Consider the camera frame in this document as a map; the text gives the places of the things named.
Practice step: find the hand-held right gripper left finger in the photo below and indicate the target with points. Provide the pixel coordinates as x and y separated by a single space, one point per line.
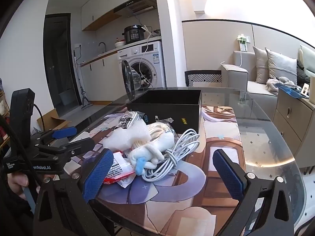
98 172

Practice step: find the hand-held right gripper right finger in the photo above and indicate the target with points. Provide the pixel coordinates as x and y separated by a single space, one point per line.
228 174

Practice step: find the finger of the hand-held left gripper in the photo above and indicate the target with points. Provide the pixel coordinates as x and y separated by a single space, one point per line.
81 144
64 132

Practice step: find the white and blue plush toy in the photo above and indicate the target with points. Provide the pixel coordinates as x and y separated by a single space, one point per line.
150 152

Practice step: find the bag of white shoelaces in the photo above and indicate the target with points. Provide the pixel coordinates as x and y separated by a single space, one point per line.
160 129

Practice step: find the black storage box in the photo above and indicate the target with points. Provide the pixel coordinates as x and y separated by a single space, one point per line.
182 113

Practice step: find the person's left hand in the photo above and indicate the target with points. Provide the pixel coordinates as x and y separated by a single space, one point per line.
17 182

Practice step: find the cardboard box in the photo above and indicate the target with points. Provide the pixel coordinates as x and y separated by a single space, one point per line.
53 123

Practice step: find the red and white printed packet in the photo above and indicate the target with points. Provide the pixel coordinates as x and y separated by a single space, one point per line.
118 169

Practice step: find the wooden shoe rack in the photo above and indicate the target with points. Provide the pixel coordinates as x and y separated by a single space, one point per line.
3 108

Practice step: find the grey bucket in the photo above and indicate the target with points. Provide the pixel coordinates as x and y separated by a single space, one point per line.
66 98

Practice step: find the flat mop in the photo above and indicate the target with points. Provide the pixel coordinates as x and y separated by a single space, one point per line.
86 103

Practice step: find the white bubble wrap bag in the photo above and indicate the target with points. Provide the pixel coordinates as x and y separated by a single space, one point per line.
123 136

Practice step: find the black and white striped packet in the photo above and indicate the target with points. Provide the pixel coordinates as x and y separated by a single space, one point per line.
126 120

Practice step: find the dark glass door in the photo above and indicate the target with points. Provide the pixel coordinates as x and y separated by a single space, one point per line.
61 66

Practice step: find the white kitchen counter cabinets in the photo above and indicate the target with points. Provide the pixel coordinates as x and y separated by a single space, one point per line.
103 78

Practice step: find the beige side cabinet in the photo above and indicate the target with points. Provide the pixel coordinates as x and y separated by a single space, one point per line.
290 127

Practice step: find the curved metal faucet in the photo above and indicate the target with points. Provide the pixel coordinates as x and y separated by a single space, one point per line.
105 48

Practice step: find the beige sofa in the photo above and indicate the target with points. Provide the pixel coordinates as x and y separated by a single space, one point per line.
236 76

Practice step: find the black patterned chair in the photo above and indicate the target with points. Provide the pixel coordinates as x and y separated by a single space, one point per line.
204 78

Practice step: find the grey fur throw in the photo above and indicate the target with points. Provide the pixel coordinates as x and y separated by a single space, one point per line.
272 84

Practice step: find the white bowl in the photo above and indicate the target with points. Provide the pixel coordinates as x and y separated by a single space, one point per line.
119 44

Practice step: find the white washing machine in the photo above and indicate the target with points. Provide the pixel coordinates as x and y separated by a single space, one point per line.
152 59

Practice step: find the beige satin cushion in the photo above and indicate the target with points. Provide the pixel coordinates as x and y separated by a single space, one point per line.
260 66

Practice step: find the black pressure cooker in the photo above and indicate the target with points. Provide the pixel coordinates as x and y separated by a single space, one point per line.
134 35

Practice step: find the grey satin cushion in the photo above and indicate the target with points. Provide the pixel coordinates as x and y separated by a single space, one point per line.
280 66

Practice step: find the dark cushion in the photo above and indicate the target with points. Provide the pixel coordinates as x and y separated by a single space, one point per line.
302 76

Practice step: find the pale cream cushion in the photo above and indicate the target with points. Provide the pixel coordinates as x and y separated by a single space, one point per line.
307 56

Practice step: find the steel range hood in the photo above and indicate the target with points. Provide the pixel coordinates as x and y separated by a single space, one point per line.
140 6

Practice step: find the white wall socket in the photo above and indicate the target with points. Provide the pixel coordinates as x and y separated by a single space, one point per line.
77 45

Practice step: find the white photo frame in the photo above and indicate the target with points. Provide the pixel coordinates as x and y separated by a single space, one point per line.
305 89

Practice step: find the white wall cabinets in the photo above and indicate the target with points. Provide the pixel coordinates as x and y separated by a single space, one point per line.
98 12

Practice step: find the white wall power strip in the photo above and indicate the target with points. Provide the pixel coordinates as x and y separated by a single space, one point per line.
243 45

